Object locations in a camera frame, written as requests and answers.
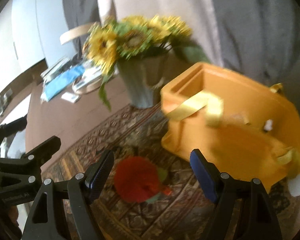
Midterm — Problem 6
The grey ribbed flower vase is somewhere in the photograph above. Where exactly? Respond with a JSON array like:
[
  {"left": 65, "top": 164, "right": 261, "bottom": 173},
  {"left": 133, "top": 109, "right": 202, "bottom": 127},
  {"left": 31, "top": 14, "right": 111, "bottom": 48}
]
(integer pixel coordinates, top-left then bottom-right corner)
[{"left": 117, "top": 54, "right": 167, "bottom": 109}]

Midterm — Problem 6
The blue cloth on table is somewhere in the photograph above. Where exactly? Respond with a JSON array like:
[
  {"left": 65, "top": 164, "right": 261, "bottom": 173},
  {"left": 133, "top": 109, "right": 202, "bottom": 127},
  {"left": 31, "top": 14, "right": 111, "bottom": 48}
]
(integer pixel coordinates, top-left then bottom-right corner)
[{"left": 40, "top": 65, "right": 85, "bottom": 102}]

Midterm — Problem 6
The grey draped curtain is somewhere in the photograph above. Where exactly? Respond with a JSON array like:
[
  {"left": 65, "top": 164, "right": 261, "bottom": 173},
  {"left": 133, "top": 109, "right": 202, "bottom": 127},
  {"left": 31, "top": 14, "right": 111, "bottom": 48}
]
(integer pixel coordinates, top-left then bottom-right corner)
[{"left": 62, "top": 0, "right": 300, "bottom": 113}]

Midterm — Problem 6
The red fluffy plush toy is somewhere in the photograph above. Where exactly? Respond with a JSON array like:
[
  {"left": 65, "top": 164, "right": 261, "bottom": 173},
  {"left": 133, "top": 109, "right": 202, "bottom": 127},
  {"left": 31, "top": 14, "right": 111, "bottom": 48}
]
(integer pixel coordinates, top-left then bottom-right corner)
[{"left": 114, "top": 156, "right": 172, "bottom": 203}]

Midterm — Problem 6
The orange plastic storage box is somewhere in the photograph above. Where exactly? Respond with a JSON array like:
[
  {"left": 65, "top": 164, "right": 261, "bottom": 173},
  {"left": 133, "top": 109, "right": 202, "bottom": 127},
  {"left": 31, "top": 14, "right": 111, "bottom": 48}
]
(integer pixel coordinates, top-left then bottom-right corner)
[{"left": 161, "top": 62, "right": 300, "bottom": 190}]

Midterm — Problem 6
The mickey mouse plush toy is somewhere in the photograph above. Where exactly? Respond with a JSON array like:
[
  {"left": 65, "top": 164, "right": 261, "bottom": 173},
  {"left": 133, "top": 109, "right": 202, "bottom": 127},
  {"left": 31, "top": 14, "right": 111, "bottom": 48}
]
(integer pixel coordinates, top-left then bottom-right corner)
[{"left": 262, "top": 119, "right": 273, "bottom": 132}]

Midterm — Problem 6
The sunflower bouquet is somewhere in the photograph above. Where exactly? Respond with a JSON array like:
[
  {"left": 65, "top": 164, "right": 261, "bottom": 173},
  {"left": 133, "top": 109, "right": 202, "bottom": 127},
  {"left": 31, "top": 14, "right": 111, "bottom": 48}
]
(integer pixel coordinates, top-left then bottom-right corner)
[{"left": 82, "top": 15, "right": 209, "bottom": 109}]

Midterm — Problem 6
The small white box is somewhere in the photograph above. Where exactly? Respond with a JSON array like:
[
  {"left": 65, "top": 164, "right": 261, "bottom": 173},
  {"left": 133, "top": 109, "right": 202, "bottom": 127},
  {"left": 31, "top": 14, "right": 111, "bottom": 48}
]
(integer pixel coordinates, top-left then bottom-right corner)
[{"left": 61, "top": 92, "right": 80, "bottom": 103}]

